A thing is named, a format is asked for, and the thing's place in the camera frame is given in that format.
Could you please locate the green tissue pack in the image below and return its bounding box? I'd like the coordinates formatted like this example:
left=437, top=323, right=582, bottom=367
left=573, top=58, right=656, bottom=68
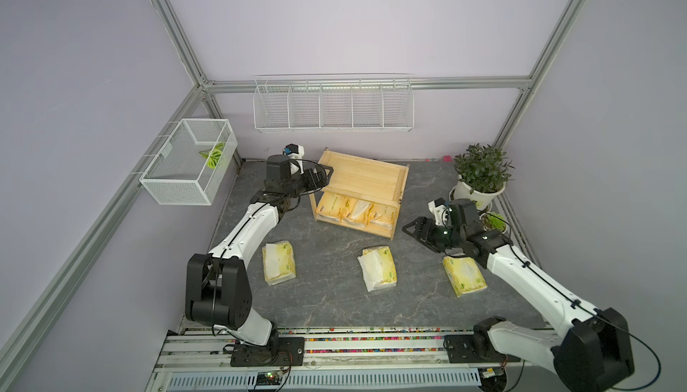
left=358, top=245, right=397, bottom=292
left=262, top=241, right=296, bottom=286
left=442, top=256, right=488, bottom=297

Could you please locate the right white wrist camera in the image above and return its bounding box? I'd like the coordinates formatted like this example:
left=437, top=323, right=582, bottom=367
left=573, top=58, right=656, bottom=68
left=429, top=198, right=450, bottom=226

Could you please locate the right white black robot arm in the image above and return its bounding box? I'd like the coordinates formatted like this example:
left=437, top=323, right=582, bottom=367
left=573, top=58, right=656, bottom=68
left=402, top=199, right=638, bottom=391

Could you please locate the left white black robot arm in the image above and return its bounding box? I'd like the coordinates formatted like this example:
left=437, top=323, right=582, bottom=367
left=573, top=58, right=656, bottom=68
left=184, top=153, right=334, bottom=349

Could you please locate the aluminium rail frame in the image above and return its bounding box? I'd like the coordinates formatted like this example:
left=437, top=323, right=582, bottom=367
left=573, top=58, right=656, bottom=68
left=144, top=327, right=618, bottom=392

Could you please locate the orange tissue pack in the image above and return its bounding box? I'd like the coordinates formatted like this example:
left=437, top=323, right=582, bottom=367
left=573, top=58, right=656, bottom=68
left=343, top=200, right=373, bottom=229
left=316, top=192, right=350, bottom=221
left=368, top=204, right=397, bottom=230

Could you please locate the green leaf in basket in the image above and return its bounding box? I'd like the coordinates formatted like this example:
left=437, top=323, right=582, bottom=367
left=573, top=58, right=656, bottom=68
left=199, top=143, right=225, bottom=170

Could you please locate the small potted succulent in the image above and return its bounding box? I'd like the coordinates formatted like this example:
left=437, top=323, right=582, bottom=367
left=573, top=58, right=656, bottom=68
left=481, top=211, right=510, bottom=234

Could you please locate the large potted green plant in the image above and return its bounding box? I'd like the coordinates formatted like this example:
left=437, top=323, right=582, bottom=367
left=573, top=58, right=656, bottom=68
left=450, top=143, right=513, bottom=211

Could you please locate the white wire wall shelf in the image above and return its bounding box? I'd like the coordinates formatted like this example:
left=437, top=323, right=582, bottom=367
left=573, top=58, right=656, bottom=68
left=252, top=74, right=415, bottom=132

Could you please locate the wooden two-tier shelf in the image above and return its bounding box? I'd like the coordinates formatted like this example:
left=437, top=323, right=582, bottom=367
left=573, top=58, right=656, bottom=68
left=310, top=149, right=409, bottom=240

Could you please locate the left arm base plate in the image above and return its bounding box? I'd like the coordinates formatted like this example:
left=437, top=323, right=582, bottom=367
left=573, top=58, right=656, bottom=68
left=230, top=337, right=305, bottom=367

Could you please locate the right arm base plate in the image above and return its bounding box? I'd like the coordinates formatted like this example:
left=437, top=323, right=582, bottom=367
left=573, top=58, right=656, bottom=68
left=443, top=333, right=521, bottom=365

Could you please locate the white mesh wall basket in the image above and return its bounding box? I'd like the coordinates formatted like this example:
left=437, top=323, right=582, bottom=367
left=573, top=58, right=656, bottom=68
left=140, top=118, right=237, bottom=206

